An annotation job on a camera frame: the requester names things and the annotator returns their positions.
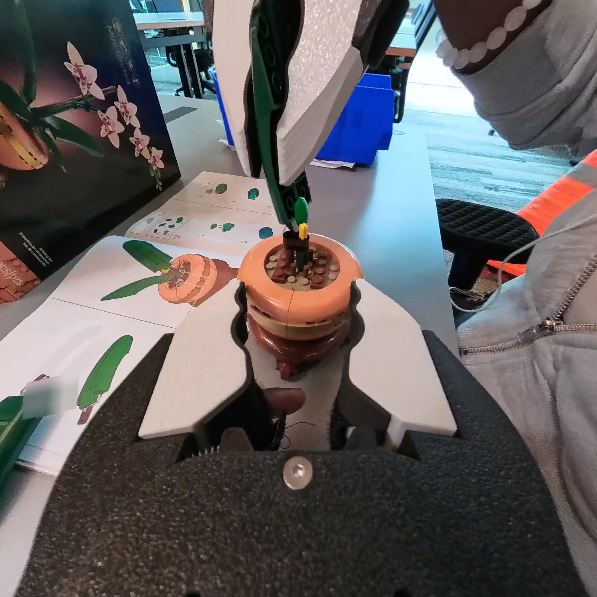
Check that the person's right hand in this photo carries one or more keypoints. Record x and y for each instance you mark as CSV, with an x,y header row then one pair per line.
x,y
466,18

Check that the person's right forearm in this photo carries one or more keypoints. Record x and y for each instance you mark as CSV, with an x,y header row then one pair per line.
x,y
536,93

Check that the white instruction booklet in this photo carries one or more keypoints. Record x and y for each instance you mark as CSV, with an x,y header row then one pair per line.
x,y
93,317

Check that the green toy brick leaf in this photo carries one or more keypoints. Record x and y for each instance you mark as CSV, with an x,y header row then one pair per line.
x,y
14,433
270,130

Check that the toy brick flower pot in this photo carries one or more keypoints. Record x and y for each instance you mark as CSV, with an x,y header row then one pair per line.
x,y
303,303

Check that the white paper sheet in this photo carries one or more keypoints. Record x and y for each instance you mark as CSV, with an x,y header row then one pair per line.
x,y
336,163

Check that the person's left hand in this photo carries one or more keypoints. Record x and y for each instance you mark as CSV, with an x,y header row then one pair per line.
x,y
284,401

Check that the blue plastic bin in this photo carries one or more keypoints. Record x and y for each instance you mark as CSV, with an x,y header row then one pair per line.
x,y
364,116

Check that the person's grey hoodie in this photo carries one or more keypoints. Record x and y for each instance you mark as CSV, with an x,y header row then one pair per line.
x,y
536,396

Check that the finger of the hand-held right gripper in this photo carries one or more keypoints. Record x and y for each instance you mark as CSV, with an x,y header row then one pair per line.
x,y
322,84
231,70

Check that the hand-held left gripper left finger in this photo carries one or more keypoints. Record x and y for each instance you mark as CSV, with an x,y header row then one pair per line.
x,y
200,373

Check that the dark orchid print box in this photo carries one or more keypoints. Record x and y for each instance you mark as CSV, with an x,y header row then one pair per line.
x,y
70,186

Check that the grey desk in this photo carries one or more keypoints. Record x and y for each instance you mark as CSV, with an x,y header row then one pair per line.
x,y
373,210

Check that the wooden top office desk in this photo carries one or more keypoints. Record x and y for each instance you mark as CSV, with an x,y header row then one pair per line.
x,y
168,19

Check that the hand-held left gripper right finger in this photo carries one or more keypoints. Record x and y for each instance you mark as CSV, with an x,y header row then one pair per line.
x,y
401,373

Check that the black chair armrest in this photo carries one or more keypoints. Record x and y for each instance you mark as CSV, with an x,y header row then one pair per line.
x,y
480,224

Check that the orange traffic cone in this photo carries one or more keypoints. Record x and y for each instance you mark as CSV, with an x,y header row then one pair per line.
x,y
559,196

